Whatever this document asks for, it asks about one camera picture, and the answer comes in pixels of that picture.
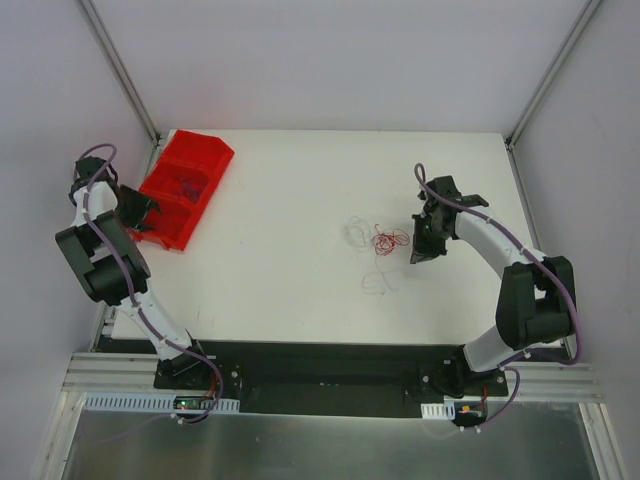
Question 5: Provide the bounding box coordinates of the white cable duct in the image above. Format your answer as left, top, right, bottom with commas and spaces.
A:
84, 393, 240, 414
420, 397, 489, 420

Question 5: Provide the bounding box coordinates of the right aluminium frame post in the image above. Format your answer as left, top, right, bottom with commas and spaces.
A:
505, 0, 606, 151

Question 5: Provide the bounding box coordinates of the left aluminium frame post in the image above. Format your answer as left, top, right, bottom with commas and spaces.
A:
75, 0, 161, 145

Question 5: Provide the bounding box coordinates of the left white cable duct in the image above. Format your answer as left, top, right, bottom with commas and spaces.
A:
84, 393, 240, 414

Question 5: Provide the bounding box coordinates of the red wire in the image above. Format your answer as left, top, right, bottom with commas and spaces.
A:
370, 223, 411, 257

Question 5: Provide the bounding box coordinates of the right white cable duct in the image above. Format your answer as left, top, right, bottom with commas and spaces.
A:
420, 397, 489, 420

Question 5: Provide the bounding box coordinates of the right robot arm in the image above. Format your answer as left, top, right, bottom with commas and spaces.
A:
410, 165, 578, 398

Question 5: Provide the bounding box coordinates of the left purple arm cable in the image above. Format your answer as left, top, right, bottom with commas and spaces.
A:
73, 143, 226, 444

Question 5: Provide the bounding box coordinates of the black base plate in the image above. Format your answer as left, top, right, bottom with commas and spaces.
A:
153, 341, 508, 418

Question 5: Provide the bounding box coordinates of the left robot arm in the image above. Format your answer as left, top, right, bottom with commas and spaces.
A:
55, 154, 219, 390

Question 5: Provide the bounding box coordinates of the red plastic bin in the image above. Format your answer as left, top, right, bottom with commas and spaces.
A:
133, 130, 235, 251

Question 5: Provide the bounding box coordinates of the aluminium frame post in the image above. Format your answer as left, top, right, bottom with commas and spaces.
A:
75, 0, 161, 145
505, 0, 606, 151

